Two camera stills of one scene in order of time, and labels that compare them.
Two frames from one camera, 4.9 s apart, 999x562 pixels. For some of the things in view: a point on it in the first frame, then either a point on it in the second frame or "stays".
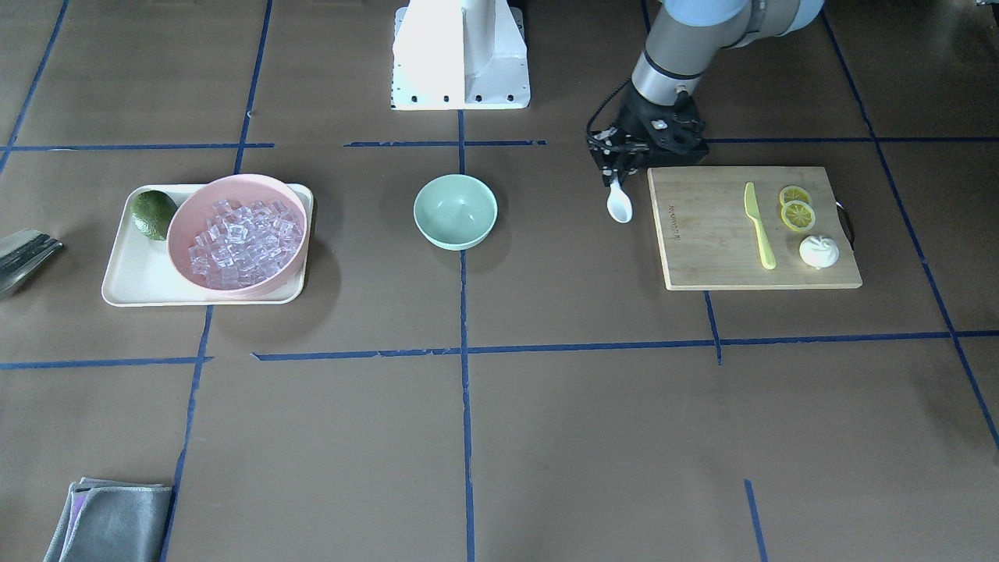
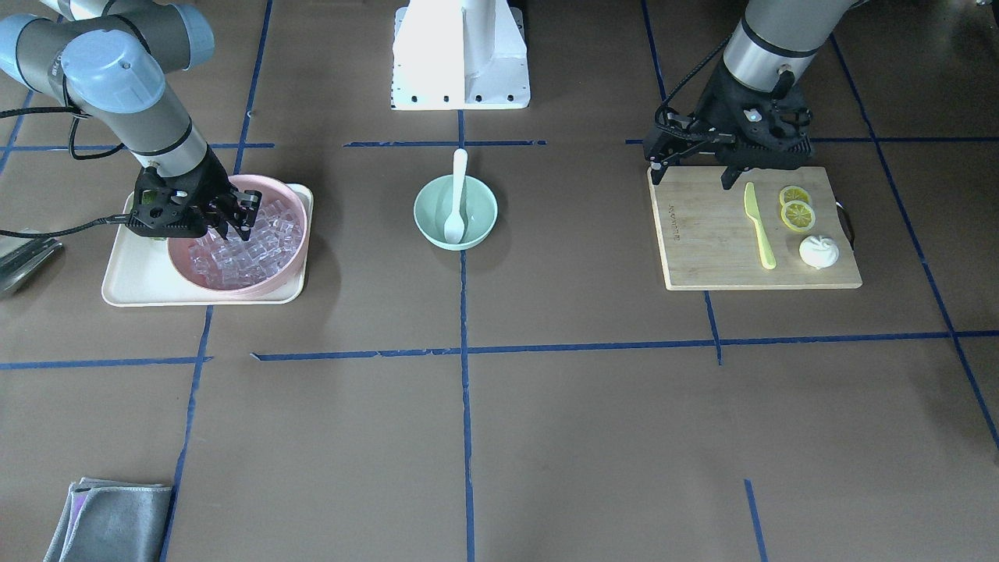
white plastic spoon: x=619 y=204 -> x=454 y=227
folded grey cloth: x=108 y=521 stays
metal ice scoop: x=21 y=254 stays
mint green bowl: x=455 y=211 stays
